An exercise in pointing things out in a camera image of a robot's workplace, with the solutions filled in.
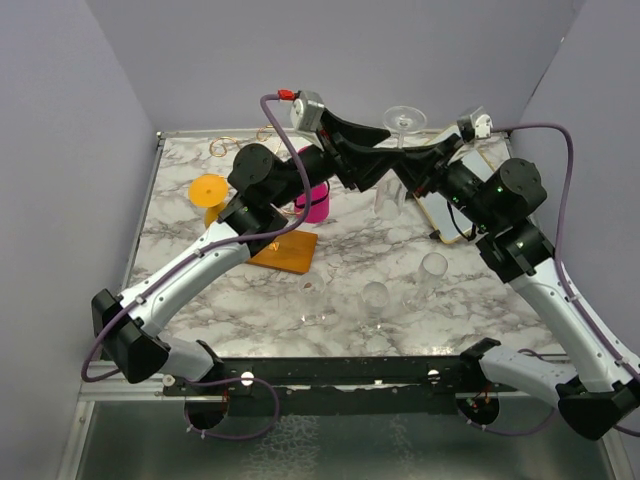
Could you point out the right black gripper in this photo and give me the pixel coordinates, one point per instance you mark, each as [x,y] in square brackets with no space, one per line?
[422,168]

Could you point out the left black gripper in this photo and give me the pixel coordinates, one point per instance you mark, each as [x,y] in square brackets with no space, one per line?
[355,164]

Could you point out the pink plastic wine glass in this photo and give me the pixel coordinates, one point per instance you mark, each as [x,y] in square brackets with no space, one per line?
[312,202]

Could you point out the yellow plastic wine glass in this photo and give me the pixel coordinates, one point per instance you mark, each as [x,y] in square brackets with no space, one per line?
[209,192]

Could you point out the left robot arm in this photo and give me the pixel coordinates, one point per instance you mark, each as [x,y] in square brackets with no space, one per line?
[128,325]

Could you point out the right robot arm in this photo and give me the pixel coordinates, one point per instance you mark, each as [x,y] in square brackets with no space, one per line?
[601,385]

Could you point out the white board gold rim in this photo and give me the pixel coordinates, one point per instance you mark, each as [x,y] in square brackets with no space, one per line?
[449,224]

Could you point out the clear flute glass right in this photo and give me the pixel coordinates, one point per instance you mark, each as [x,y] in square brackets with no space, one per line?
[430,272]

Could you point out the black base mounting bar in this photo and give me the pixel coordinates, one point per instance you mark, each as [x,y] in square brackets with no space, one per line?
[328,386]

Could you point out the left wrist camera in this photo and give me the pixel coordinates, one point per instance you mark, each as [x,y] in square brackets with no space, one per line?
[307,108]

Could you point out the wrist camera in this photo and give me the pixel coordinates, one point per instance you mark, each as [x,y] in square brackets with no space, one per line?
[307,108]
[475,124]

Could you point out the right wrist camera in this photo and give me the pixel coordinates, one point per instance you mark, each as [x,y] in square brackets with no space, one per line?
[475,124]

